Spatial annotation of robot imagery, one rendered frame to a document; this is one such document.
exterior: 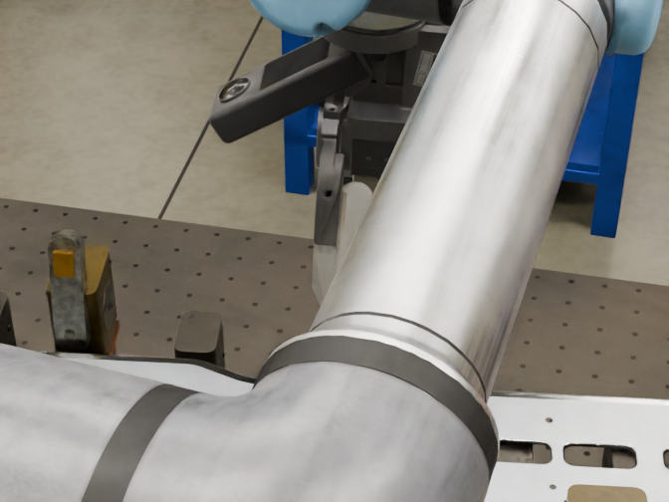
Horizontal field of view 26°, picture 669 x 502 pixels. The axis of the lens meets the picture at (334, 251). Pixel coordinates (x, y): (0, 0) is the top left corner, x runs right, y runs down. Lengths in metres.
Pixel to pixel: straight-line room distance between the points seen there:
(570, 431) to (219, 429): 1.08
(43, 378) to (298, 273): 1.69
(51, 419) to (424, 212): 0.18
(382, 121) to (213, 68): 3.10
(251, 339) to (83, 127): 1.82
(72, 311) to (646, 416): 0.64
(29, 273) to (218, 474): 1.77
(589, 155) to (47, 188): 1.31
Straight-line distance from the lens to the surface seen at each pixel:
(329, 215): 0.96
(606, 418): 1.56
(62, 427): 0.49
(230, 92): 0.98
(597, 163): 3.35
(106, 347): 1.71
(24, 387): 0.51
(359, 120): 0.94
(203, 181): 3.59
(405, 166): 0.61
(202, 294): 2.16
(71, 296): 1.63
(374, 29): 0.90
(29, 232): 2.32
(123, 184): 3.60
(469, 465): 0.52
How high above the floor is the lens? 2.09
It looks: 38 degrees down
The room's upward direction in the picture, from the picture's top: straight up
